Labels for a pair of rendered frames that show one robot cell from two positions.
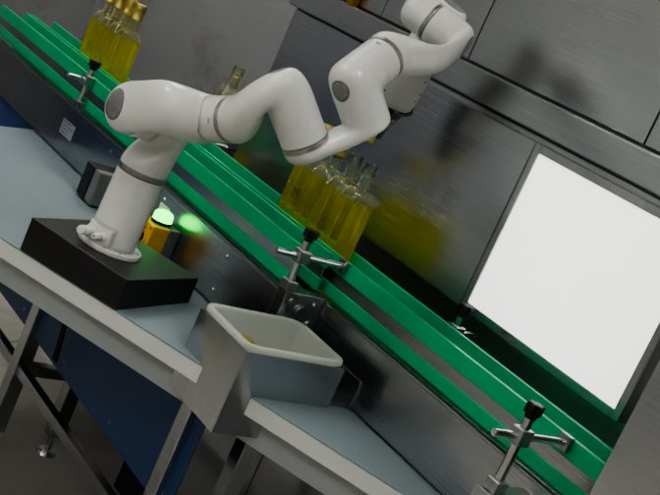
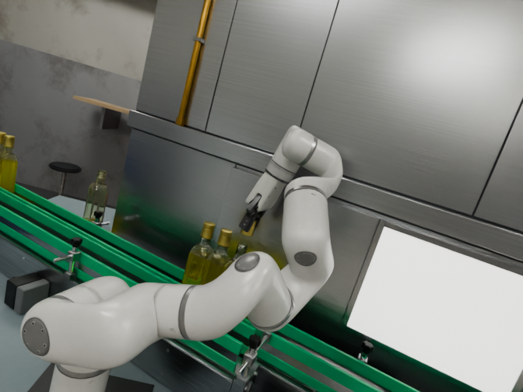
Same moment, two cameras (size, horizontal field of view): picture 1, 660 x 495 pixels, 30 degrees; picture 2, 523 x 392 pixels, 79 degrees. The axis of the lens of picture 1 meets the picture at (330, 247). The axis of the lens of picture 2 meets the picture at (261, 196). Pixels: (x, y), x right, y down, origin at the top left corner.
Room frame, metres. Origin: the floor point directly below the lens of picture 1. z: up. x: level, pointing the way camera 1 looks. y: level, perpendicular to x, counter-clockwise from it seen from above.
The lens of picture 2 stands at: (1.70, 0.43, 1.46)
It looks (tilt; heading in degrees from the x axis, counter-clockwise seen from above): 11 degrees down; 331
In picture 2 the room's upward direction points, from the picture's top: 16 degrees clockwise
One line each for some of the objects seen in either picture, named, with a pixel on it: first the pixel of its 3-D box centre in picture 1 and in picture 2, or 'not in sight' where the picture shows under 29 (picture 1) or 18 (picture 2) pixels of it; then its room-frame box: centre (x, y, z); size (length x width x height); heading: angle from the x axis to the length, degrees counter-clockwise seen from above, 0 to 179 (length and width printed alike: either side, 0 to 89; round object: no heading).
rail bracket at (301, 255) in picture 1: (309, 261); (253, 355); (2.25, 0.02, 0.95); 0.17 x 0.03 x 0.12; 130
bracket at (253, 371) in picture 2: (296, 308); (244, 383); (2.26, 0.01, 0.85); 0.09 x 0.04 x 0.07; 130
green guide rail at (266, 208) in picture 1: (139, 121); (39, 223); (2.99, 0.55, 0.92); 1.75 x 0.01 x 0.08; 40
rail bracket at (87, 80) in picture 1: (78, 82); not in sight; (3.03, 0.74, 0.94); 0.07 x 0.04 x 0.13; 130
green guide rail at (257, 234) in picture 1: (114, 113); (16, 226); (2.94, 0.61, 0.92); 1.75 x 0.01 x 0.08; 40
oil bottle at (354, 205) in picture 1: (340, 235); not in sight; (2.40, -0.01, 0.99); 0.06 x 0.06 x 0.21; 41
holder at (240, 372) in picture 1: (276, 359); not in sight; (2.11, 0.00, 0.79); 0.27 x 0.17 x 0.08; 130
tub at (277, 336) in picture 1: (266, 353); not in sight; (2.10, 0.03, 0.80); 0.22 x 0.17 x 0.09; 130
